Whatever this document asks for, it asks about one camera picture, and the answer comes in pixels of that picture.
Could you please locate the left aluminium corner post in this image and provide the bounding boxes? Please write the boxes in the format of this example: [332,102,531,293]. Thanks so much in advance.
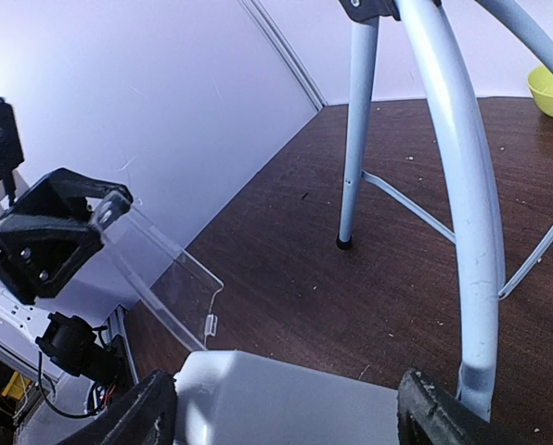
[238,0,328,112]

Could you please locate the green plastic bowl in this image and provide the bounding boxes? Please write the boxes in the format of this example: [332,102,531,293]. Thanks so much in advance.
[527,65,553,118]

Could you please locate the light blue folding music stand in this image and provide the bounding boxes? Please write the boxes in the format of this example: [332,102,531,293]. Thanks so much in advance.
[336,1,553,421]

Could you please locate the clear plastic metronome cover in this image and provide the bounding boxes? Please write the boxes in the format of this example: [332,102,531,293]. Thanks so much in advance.
[96,210,224,351]

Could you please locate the white metronome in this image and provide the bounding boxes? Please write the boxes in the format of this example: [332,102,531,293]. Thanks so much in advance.
[174,350,399,444]

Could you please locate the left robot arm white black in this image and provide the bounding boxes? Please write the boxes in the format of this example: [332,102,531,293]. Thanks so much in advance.
[0,168,134,419]

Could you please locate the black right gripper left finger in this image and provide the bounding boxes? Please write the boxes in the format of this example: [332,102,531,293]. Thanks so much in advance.
[61,370,178,445]

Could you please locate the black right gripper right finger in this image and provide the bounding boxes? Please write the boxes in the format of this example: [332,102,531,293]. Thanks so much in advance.
[397,368,521,445]

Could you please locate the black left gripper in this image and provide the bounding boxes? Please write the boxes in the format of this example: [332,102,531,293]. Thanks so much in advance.
[0,168,134,304]

